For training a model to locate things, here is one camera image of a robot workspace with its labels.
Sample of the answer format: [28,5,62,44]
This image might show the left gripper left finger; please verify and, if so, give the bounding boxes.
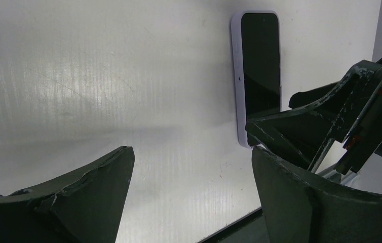
[0,146,135,242]

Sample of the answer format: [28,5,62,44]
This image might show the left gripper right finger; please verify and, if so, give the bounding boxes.
[252,147,382,242]

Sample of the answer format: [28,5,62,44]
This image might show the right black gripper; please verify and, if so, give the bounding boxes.
[245,57,382,175]

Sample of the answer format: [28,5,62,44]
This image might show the black phone purple frame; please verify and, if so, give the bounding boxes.
[241,13,281,118]

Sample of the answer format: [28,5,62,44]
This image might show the lavender phone case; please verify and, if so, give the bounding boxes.
[230,10,280,148]

